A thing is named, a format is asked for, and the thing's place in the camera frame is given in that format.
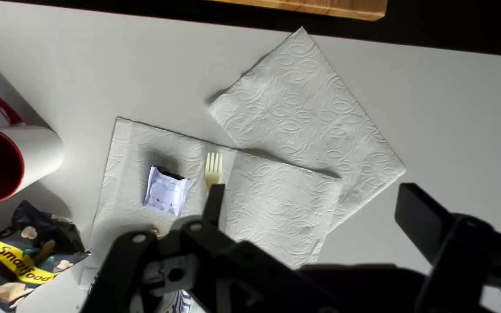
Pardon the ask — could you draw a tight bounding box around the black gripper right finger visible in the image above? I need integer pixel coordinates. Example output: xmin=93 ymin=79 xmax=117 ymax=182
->
xmin=394 ymin=180 xmax=501 ymax=313

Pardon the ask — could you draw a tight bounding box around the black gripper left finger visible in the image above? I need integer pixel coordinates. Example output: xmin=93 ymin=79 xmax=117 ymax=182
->
xmin=81 ymin=182 xmax=248 ymax=313

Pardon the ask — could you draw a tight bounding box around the white mug red inside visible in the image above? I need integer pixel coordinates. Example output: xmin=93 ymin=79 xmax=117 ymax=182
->
xmin=0 ymin=91 xmax=67 ymax=204

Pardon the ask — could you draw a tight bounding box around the small blue-white foil packet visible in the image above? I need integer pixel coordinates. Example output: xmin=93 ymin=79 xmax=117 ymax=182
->
xmin=141 ymin=163 xmax=192 ymax=217

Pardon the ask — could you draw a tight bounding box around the black yellow popcorn snack bag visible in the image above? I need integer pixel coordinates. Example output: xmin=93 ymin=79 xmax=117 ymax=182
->
xmin=0 ymin=197 xmax=93 ymax=310

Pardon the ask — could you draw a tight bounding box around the pale yellow plastic fork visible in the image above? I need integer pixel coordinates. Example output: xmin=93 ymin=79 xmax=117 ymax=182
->
xmin=204 ymin=149 xmax=228 ymax=187

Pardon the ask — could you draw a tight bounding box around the white paper napkin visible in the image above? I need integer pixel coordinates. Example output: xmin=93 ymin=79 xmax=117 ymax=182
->
xmin=91 ymin=114 xmax=345 ymax=270
xmin=206 ymin=24 xmax=408 ymax=232

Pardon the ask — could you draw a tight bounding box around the light wooden table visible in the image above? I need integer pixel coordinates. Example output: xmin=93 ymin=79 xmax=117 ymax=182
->
xmin=209 ymin=0 xmax=390 ymax=22

